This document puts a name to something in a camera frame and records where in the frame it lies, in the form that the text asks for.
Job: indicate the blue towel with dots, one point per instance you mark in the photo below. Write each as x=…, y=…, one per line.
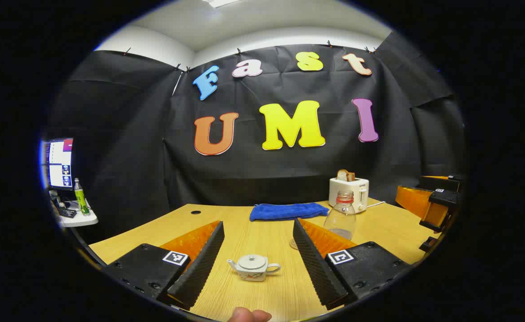
x=287, y=211

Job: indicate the round woven coaster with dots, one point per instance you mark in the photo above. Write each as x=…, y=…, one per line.
x=293, y=244

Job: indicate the black backdrop cloth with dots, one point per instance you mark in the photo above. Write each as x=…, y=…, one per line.
x=132, y=134

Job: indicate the white toaster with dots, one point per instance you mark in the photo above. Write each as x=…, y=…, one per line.
x=347, y=191

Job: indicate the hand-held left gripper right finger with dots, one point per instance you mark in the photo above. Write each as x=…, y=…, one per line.
x=316, y=264

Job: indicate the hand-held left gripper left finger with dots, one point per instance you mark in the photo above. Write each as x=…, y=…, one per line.
x=199, y=264

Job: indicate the green drink bottle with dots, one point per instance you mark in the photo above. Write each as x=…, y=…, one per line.
x=81, y=199

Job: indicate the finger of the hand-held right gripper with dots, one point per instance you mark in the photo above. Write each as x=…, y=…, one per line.
x=443, y=182
x=416, y=201

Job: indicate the computer monitor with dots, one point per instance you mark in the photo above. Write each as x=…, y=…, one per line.
x=60, y=163

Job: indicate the black keyboard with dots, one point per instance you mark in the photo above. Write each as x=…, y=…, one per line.
x=66, y=212

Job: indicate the white ceramic teacup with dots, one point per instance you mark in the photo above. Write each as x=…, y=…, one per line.
x=253, y=274

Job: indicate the bread slice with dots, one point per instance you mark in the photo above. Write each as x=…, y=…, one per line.
x=346, y=175

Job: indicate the clear plastic water bottle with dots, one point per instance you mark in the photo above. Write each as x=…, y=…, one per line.
x=340, y=217

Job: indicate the white side table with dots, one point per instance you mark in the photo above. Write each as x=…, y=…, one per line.
x=81, y=220

